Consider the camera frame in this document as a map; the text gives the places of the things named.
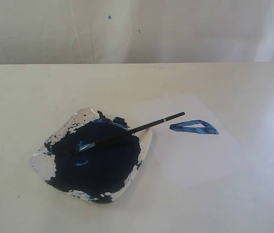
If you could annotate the black paintbrush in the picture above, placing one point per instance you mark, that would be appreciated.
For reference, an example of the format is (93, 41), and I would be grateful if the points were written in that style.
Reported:
(104, 141)

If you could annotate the white paper sheet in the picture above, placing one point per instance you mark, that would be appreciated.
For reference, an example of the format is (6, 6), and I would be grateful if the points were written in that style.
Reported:
(188, 159)

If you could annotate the white square paint plate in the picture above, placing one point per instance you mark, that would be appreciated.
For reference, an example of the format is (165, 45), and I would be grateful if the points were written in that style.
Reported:
(99, 174)

